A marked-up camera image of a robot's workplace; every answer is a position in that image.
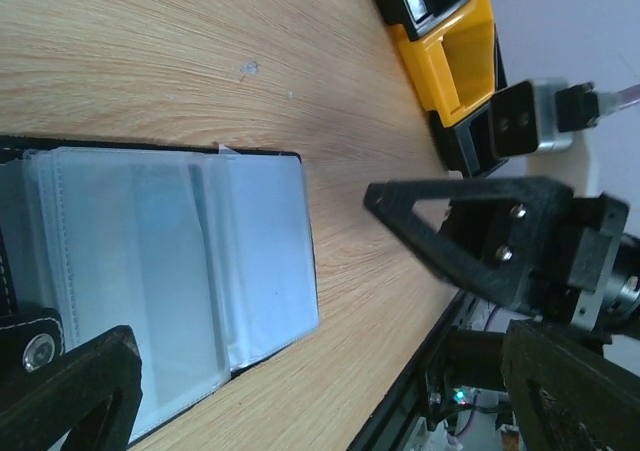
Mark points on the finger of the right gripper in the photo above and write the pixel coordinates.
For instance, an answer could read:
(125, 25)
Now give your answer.
(487, 237)

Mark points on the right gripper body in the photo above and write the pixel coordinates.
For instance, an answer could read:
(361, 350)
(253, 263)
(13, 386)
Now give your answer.
(587, 276)

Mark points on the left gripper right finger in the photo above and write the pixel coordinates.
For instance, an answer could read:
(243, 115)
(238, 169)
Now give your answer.
(565, 396)

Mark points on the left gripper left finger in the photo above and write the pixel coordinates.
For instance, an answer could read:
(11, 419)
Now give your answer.
(87, 399)

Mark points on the black leather card holder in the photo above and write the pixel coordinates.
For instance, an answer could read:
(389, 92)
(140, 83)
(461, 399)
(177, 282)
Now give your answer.
(207, 255)

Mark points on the black bin with blue card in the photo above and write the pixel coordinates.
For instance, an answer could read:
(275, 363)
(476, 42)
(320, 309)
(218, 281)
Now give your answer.
(459, 125)

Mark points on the yellow bin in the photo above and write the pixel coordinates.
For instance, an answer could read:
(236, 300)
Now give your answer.
(452, 68)

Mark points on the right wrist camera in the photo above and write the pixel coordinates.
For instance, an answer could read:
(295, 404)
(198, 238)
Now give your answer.
(540, 116)

